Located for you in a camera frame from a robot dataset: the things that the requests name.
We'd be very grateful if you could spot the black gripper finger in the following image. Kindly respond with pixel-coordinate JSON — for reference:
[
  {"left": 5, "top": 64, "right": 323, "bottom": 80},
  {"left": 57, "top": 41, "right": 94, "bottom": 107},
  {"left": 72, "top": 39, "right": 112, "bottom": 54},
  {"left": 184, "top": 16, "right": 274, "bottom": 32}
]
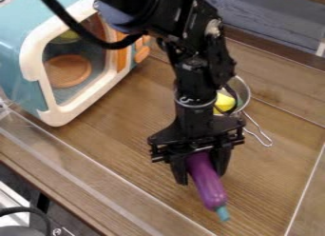
[
  {"left": 170, "top": 156, "right": 188, "bottom": 186},
  {"left": 210, "top": 147, "right": 230, "bottom": 177}
]

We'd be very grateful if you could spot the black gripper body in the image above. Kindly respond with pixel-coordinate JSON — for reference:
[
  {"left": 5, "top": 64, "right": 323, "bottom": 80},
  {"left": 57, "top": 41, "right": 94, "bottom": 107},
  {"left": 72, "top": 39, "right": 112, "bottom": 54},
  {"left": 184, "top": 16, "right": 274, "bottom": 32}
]
[{"left": 146, "top": 101, "right": 246, "bottom": 164}]

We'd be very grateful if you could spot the purple toy eggplant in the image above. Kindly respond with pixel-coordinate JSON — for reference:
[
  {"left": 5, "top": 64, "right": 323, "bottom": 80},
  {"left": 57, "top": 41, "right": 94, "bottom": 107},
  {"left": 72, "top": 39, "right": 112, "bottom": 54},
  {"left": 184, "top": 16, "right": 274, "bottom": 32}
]
[{"left": 186, "top": 152, "right": 230, "bottom": 222}]

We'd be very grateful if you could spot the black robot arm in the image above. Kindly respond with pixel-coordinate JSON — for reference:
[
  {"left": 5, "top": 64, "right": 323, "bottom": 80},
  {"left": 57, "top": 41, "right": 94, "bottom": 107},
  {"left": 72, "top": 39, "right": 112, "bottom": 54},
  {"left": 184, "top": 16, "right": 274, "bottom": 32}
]
[{"left": 96, "top": 0, "right": 245, "bottom": 185}]

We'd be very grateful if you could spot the yellow toy banana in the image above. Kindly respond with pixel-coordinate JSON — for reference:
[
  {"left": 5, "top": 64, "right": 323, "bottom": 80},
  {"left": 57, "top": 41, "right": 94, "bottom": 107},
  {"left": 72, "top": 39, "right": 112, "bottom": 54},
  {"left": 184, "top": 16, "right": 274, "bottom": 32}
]
[{"left": 213, "top": 92, "right": 236, "bottom": 114}]

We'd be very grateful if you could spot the clear acrylic barrier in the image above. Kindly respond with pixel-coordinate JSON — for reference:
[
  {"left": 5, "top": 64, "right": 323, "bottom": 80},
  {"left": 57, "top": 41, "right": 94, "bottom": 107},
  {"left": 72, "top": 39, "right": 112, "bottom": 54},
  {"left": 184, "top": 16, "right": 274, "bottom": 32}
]
[{"left": 0, "top": 102, "right": 216, "bottom": 236}]

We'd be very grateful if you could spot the orange microwave turntable plate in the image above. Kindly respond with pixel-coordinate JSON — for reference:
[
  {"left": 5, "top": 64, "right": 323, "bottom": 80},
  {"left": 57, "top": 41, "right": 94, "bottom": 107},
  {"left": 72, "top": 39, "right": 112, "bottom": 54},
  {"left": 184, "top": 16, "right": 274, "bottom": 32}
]
[{"left": 44, "top": 54, "right": 92, "bottom": 89}]

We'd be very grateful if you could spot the blue toy microwave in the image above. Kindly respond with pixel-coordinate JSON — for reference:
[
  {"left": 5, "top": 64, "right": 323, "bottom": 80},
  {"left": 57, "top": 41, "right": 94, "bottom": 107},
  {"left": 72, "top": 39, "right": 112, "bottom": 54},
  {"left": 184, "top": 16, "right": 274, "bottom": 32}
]
[{"left": 0, "top": 0, "right": 150, "bottom": 127}]

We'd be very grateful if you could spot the silver pot with handle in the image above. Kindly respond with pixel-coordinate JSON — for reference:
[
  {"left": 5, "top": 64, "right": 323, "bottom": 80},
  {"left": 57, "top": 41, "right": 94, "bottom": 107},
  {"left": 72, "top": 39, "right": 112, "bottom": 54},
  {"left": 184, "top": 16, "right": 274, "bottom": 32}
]
[{"left": 216, "top": 77, "right": 273, "bottom": 148}]

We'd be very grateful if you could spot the black cable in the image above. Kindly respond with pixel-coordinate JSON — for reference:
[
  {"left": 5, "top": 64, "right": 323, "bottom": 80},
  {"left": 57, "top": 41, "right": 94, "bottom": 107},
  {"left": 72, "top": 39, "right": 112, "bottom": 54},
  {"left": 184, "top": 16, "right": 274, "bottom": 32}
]
[{"left": 33, "top": 0, "right": 148, "bottom": 50}]

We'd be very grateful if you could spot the black device with cable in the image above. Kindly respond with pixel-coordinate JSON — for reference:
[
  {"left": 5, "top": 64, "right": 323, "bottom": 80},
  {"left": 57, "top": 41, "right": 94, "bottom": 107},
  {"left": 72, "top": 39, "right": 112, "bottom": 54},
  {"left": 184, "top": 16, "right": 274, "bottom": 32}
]
[{"left": 0, "top": 206, "right": 77, "bottom": 236}]

